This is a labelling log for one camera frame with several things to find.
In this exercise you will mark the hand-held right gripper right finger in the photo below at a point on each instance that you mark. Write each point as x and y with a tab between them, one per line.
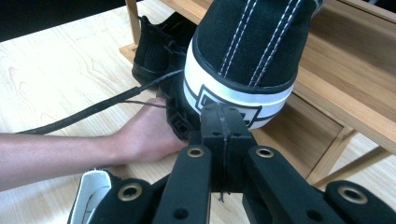
239	140

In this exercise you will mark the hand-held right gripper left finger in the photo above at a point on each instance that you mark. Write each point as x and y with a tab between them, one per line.
214	140

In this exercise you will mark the plain black shoe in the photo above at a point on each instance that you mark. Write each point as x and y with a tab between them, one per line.
155	53

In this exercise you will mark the black white lace-up sneaker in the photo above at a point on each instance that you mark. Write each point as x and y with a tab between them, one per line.
93	193
249	40

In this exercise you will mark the wooden three-tier shoe rack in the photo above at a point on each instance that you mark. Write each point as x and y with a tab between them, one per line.
342	77

